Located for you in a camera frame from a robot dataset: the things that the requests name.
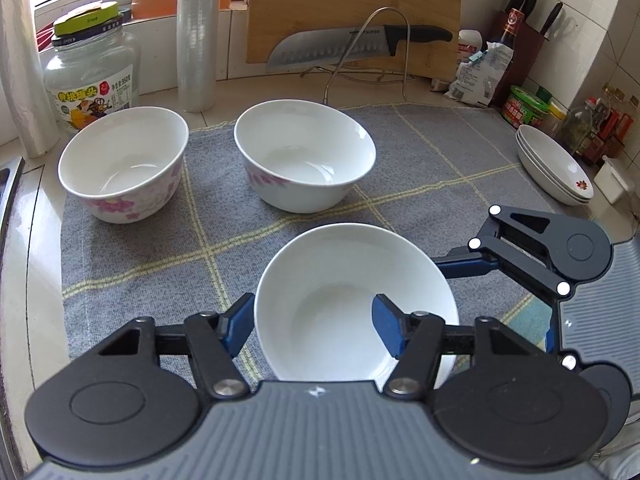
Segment clear glass jar green lid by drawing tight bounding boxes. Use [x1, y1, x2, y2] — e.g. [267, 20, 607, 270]
[43, 0, 141, 134]

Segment yellow lidded seasoning jar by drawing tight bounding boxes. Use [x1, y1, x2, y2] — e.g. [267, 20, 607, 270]
[540, 99, 567, 138]

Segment dark soy sauce bottle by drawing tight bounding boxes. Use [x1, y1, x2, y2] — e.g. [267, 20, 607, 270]
[487, 8, 524, 50]

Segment white plastic box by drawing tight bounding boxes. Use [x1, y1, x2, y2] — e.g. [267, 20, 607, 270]
[594, 155, 636, 205]

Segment white bowl purple flowers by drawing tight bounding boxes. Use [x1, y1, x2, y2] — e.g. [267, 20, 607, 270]
[233, 99, 376, 214]

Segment green lidded sauce jar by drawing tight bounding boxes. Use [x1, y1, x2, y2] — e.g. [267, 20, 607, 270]
[501, 86, 549, 129]

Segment knife block with knives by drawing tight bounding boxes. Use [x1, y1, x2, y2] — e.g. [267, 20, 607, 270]
[489, 0, 563, 106]

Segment metal wire board rack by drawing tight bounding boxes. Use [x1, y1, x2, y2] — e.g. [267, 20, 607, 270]
[296, 6, 411, 104]

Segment white plastic food bag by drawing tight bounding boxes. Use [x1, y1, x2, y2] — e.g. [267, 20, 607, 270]
[445, 42, 513, 106]

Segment white plate underneath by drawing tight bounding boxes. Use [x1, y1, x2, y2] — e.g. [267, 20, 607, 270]
[516, 141, 589, 206]

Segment small white bag with clip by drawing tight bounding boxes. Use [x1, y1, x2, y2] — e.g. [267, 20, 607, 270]
[457, 29, 484, 64]

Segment white plate with fruit print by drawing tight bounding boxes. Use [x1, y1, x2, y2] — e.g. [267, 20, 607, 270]
[516, 125, 594, 198]

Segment white bowl pink flowers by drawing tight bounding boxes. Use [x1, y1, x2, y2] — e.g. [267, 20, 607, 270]
[58, 106, 190, 224]

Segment grey checked cloth mat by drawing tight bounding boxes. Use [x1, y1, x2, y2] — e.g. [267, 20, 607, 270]
[61, 104, 558, 357]

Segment black handled kitchen knife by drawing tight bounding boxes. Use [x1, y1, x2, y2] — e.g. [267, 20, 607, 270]
[266, 25, 452, 73]

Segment plain white bowl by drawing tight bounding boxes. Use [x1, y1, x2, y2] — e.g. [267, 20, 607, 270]
[255, 223, 459, 386]

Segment white plate with fruit motif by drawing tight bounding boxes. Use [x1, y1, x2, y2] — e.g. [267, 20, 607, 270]
[515, 131, 592, 206]

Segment bamboo cutting board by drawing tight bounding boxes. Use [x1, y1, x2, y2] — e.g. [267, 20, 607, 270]
[245, 0, 464, 83]

